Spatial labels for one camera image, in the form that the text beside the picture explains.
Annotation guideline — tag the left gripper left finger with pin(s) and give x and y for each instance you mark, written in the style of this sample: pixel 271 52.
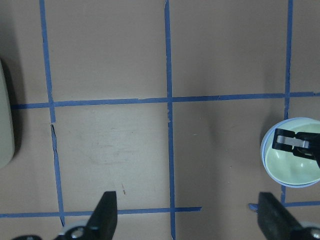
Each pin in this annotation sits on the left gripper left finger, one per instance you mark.
pixel 103 221

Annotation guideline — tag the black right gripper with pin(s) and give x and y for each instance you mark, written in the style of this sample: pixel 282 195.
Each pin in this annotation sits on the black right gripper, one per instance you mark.
pixel 303 144

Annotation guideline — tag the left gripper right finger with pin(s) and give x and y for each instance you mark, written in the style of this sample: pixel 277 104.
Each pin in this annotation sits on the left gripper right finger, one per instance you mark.
pixel 275 221

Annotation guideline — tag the blue bowl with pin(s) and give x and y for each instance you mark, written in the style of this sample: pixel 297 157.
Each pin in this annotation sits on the blue bowl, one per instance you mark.
pixel 265 150

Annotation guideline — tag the green bowl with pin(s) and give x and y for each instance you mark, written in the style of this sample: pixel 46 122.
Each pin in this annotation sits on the green bowl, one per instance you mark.
pixel 292 167

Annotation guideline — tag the beige toaster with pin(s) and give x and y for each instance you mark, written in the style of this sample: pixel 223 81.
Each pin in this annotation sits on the beige toaster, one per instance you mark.
pixel 7 139

